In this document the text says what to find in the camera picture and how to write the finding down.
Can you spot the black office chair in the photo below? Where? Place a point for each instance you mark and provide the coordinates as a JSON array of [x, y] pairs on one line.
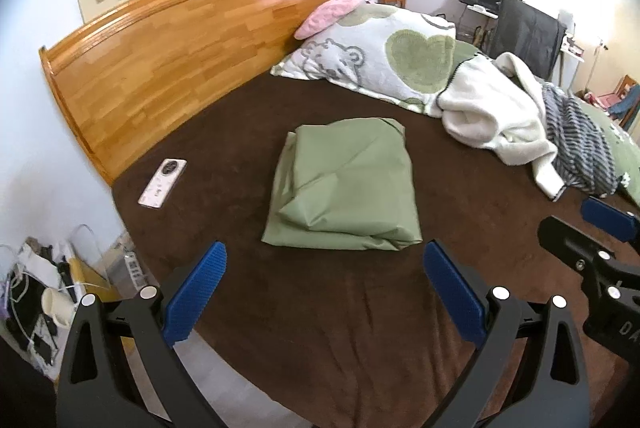
[[525, 33]]

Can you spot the white power strip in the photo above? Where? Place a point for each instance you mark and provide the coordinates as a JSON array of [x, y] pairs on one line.
[[135, 270]]

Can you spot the wooden headboard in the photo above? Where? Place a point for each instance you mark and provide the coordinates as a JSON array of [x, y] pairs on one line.
[[165, 53]]

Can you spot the grey striped garment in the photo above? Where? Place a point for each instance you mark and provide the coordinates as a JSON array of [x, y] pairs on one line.
[[580, 143]]

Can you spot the white remote control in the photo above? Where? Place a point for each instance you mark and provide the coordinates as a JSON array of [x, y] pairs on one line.
[[162, 183]]

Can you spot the green zip jacket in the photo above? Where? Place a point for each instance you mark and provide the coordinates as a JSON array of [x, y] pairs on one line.
[[345, 188]]

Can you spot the cream cup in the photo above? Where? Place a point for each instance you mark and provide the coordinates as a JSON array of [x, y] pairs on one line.
[[57, 308]]

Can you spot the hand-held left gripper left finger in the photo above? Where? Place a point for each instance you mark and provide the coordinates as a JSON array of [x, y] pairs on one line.
[[197, 288]]

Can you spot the white desk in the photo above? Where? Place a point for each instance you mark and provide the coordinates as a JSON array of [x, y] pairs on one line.
[[484, 10]]

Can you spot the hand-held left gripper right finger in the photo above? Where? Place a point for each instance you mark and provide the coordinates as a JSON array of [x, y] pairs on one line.
[[452, 288]]

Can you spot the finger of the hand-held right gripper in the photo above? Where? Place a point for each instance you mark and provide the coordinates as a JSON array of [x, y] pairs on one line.
[[565, 240], [607, 215]]

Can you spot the green panda print duvet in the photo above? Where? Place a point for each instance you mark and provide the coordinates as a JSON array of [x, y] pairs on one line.
[[625, 153]]

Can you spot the bear print pillow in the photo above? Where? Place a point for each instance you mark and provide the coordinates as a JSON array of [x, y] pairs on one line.
[[360, 53]]

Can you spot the pink pillow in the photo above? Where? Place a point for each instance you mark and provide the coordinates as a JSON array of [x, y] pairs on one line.
[[325, 13]]

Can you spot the grey desk appliance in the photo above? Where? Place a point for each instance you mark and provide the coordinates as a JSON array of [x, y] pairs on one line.
[[566, 24]]

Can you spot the pile of floor clutter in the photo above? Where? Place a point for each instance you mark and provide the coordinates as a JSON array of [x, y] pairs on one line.
[[30, 268]]

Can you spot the wooden chair with clothes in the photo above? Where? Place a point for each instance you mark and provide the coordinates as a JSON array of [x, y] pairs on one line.
[[627, 98]]

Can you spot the white fleece garment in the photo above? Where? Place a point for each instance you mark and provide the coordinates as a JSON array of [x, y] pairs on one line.
[[490, 118]]

